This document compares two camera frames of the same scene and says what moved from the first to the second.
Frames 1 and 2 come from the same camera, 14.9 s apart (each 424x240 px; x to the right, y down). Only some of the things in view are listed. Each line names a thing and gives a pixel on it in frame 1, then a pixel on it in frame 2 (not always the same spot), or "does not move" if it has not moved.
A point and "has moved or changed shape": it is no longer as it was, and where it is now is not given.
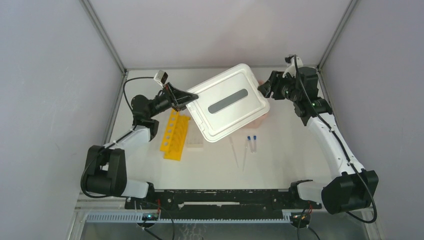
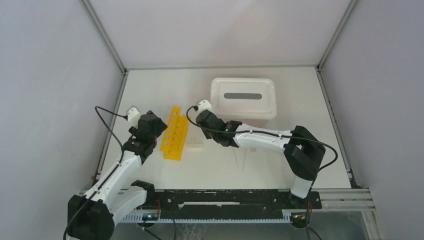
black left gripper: [186, 98] -> [160, 127]
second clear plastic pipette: [244, 158] does not move
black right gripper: [274, 83] -> [208, 135]
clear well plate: [194, 138] does not move
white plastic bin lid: [227, 102] has moved or changed shape
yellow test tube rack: [173, 138] does not move
